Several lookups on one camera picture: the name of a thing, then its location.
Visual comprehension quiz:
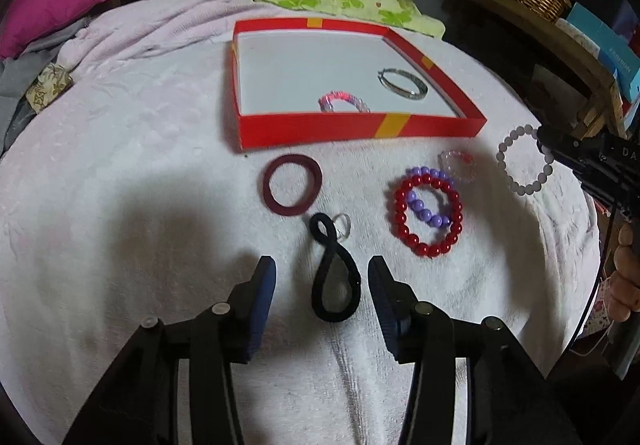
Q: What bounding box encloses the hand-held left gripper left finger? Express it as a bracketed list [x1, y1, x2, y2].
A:
[62, 255, 277, 445]

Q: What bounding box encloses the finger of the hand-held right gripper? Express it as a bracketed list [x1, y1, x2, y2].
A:
[538, 125, 586, 170]

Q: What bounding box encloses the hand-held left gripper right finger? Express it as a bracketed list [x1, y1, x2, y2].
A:
[367, 255, 586, 445]

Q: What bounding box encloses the black hair tie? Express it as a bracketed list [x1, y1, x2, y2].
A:
[308, 212, 362, 324]

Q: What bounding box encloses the small clear ring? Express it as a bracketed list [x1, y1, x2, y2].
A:
[331, 212, 351, 241]

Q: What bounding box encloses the red bead bracelet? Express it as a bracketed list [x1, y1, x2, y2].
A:
[393, 173, 463, 260]

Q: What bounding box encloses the pink and white bead bracelet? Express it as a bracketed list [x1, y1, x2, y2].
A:
[439, 150, 476, 184]

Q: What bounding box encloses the purple bead bracelet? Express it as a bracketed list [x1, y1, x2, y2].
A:
[406, 166, 456, 230]

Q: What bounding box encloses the dark red bangle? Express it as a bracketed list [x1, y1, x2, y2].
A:
[262, 152, 323, 216]

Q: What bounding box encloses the red cardboard box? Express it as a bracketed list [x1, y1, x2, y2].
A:
[231, 17, 488, 152]

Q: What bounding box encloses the person's right hand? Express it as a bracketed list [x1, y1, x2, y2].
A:
[607, 222, 640, 326]

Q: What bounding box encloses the blue cardboard box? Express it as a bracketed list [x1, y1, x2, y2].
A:
[567, 2, 640, 100]

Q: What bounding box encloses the wooden shelf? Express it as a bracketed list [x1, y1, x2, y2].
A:
[435, 0, 636, 136]

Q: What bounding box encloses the pink floral cloth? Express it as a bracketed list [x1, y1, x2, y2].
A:
[580, 282, 613, 341]

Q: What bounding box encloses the silver metal bangle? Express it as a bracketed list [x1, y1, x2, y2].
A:
[377, 67, 429, 100]

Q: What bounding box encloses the pale pink blanket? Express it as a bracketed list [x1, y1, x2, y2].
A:
[0, 0, 601, 445]

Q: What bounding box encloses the small floral pouch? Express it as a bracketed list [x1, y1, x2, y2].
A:
[26, 64, 75, 113]

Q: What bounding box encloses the grey cloth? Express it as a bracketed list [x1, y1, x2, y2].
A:
[0, 17, 91, 160]

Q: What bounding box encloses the black cable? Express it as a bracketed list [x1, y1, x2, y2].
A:
[567, 205, 618, 356]

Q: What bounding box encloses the pink clear bead bracelet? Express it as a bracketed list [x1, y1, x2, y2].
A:
[318, 92, 372, 116]

